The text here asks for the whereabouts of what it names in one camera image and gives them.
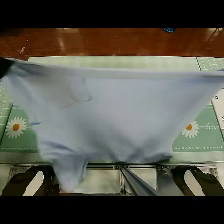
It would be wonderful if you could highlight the light blue T-shirt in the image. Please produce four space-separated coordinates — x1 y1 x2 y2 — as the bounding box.
0 58 224 194

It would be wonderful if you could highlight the silver frame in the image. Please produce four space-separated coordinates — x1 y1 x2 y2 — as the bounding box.
6 161 221 197

